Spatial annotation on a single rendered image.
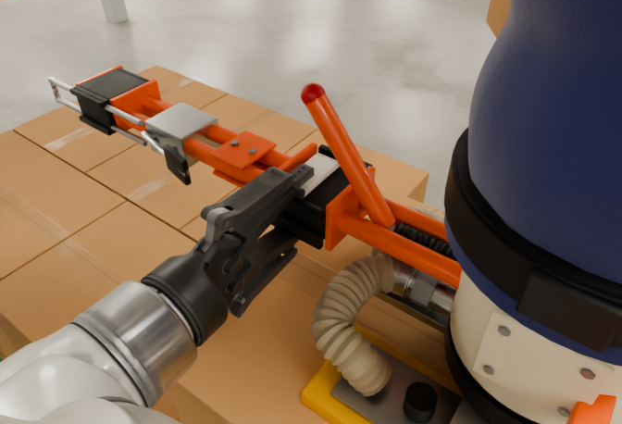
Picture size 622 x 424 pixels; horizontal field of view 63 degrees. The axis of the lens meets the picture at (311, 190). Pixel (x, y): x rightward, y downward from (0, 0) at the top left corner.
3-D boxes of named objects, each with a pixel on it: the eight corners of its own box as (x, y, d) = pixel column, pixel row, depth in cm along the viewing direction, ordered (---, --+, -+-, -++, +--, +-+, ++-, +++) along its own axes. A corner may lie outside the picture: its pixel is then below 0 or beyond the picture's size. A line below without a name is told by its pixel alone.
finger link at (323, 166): (277, 190, 52) (277, 183, 51) (317, 156, 56) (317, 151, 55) (301, 201, 50) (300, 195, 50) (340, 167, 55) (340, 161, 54)
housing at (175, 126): (224, 145, 66) (220, 116, 63) (185, 170, 62) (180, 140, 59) (188, 129, 69) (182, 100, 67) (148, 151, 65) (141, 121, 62)
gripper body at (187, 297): (124, 263, 41) (206, 202, 47) (147, 325, 46) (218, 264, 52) (188, 306, 38) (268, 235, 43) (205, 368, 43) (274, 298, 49)
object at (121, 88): (164, 111, 73) (157, 80, 69) (121, 133, 68) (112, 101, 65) (127, 94, 76) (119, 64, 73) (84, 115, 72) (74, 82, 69)
